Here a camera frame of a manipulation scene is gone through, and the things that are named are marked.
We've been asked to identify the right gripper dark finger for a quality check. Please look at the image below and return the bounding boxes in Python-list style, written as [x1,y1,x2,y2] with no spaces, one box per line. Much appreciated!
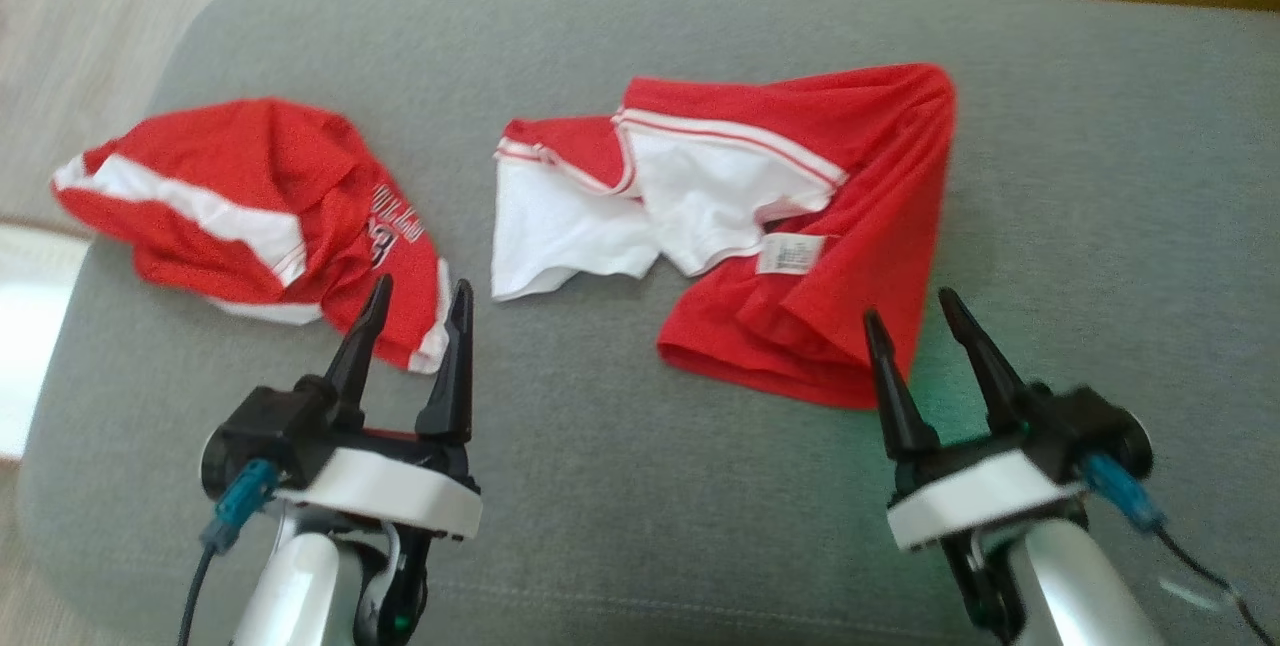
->
[863,309,941,462]
[937,287,1031,435]

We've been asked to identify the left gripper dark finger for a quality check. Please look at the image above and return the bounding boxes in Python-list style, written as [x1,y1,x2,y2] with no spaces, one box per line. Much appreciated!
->
[322,273,394,432]
[415,278,475,447]

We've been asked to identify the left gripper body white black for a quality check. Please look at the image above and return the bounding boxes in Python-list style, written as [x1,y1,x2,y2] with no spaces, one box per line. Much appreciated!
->
[272,422,484,542]

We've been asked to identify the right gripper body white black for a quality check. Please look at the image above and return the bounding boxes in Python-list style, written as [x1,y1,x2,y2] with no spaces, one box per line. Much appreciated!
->
[886,424,1088,553]

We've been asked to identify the red shorts white waistband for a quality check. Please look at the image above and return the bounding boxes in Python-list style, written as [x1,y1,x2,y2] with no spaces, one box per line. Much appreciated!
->
[52,98,453,375]

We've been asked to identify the red jersey white sleeves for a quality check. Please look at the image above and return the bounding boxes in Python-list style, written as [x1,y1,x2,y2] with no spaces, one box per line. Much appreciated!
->
[490,63,958,411]

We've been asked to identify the grey sofa seat cushion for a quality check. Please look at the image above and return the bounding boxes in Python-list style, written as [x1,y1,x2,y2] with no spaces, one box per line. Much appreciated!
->
[15,0,1280,646]

